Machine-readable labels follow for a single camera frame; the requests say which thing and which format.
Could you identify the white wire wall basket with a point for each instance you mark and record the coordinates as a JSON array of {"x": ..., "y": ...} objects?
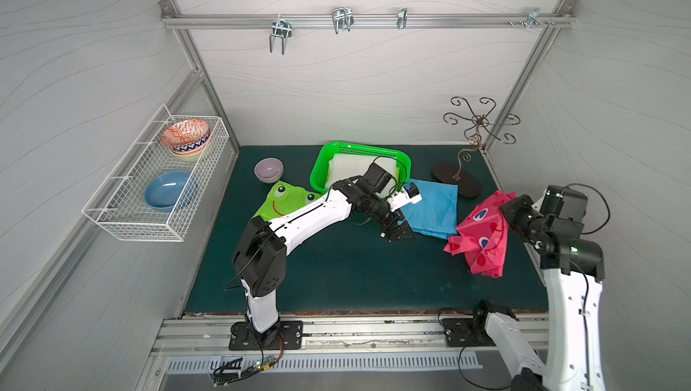
[{"x": 118, "y": 205}]

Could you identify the blue bowl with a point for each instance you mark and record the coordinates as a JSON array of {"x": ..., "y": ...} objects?
[{"x": 171, "y": 191}]

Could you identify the small purple bowl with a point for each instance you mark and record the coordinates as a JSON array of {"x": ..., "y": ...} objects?
[{"x": 269, "y": 170}]

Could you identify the small metal hook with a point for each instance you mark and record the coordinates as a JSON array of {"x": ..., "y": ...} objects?
[{"x": 402, "y": 17}]

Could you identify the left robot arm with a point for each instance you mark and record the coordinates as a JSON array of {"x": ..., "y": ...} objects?
[{"x": 261, "y": 254}]

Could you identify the dark metal jewelry stand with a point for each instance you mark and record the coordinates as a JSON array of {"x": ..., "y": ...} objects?
[{"x": 468, "y": 186}]

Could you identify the aluminium top rail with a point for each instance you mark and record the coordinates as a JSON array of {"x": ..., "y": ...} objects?
[{"x": 310, "y": 22}]

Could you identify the orange patterned bowl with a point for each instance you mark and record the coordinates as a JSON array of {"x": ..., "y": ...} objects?
[{"x": 187, "y": 137}]

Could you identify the aluminium rail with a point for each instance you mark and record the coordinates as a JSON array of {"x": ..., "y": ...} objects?
[
  {"x": 211, "y": 335},
  {"x": 310, "y": 22}
]

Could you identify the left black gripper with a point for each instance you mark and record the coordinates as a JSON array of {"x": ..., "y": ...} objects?
[{"x": 392, "y": 221}]

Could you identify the white raincoat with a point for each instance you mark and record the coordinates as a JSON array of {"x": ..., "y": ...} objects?
[{"x": 343, "y": 166}]

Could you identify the pink bunny raincoat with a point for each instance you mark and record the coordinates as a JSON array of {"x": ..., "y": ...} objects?
[{"x": 482, "y": 237}]

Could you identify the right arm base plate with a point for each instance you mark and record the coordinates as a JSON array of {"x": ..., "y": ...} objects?
[{"x": 461, "y": 332}]

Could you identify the blue folded raincoat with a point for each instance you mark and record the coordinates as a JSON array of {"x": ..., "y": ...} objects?
[{"x": 436, "y": 214}]

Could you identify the green frog raincoat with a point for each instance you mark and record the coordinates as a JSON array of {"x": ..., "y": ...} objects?
[{"x": 283, "y": 199}]

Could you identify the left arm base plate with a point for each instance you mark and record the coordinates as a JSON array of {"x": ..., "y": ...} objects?
[{"x": 285, "y": 334}]

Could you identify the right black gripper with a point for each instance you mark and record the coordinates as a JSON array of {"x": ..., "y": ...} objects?
[{"x": 510, "y": 210}]

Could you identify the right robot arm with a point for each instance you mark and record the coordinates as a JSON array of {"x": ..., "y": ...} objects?
[{"x": 574, "y": 272}]

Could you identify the metal loop hook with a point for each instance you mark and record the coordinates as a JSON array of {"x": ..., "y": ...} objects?
[{"x": 342, "y": 19}]

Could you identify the metal bracket hook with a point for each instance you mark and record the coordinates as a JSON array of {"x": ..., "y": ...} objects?
[{"x": 532, "y": 21}]

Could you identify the aluminium front rail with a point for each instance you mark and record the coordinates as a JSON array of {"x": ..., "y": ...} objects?
[{"x": 211, "y": 335}]

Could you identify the green plastic basket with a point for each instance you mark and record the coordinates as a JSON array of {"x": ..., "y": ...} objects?
[{"x": 319, "y": 172}]

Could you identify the metal double hook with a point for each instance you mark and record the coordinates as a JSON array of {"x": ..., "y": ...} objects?
[{"x": 281, "y": 31}]

